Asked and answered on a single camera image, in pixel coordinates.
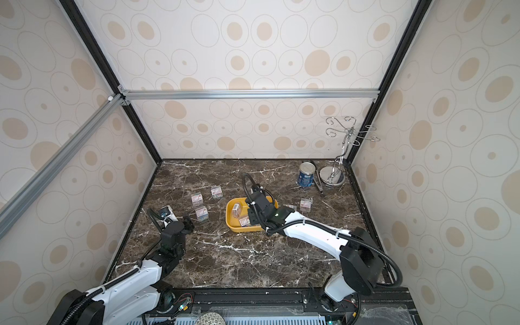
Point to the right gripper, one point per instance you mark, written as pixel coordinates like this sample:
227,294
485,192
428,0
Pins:
255,199

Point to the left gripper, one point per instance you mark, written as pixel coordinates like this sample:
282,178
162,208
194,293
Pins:
188,224

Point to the yellow plastic storage tray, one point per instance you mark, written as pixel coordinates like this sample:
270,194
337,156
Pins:
233,223

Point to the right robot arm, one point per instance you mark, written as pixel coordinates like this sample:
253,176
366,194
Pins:
363,266

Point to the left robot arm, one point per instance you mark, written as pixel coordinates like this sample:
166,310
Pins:
134,276

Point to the blue tin can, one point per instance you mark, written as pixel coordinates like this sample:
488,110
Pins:
306,174

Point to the black tool on table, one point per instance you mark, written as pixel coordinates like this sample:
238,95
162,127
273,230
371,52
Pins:
317,179

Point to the chrome hook stand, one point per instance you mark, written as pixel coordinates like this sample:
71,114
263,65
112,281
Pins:
333,175

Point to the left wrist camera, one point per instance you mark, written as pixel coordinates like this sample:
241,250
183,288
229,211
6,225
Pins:
167,215

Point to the horizontal aluminium rail back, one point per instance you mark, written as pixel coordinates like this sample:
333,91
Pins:
256,94

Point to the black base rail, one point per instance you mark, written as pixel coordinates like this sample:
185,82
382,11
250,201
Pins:
275,305

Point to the aluminium rail left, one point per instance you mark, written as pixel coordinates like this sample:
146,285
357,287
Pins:
28,194

